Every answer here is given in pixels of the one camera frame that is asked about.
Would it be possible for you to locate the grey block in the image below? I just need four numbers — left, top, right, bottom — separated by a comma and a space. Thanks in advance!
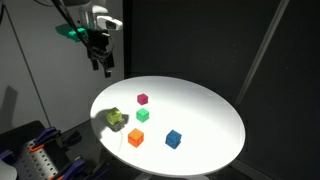
110, 114, 127, 133

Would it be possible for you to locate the orange block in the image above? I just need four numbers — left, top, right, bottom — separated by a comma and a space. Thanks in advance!
127, 128, 145, 148

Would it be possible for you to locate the black equipment cart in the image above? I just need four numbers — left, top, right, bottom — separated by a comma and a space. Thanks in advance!
0, 119, 111, 180

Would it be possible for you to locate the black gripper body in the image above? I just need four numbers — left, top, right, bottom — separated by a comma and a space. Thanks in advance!
85, 29, 115, 64

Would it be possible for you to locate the thin black camera cable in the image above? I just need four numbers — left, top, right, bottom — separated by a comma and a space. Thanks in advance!
49, 0, 116, 63

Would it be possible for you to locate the purple orange clamp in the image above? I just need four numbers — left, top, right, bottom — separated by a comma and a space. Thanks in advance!
28, 126, 58, 154

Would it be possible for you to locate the blue block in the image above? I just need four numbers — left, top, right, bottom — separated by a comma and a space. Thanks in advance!
165, 129, 183, 150

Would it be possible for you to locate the grey metal wall strip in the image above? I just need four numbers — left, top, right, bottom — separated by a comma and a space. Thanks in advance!
234, 0, 290, 108

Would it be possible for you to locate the large purple clamp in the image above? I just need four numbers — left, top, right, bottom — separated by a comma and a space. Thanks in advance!
54, 158, 88, 180

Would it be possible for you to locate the magenta block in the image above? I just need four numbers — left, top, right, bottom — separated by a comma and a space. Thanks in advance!
136, 93, 149, 106

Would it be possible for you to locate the teal camera mount bracket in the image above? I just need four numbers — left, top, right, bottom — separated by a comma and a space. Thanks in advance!
55, 23, 89, 43

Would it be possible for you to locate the perforated metal board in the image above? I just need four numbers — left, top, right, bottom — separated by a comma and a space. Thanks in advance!
14, 146, 59, 180

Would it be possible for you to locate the black clamp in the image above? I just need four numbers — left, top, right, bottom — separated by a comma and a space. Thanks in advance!
57, 129, 83, 148

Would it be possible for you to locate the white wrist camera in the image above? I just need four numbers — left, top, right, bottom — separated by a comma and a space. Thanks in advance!
96, 14, 123, 31

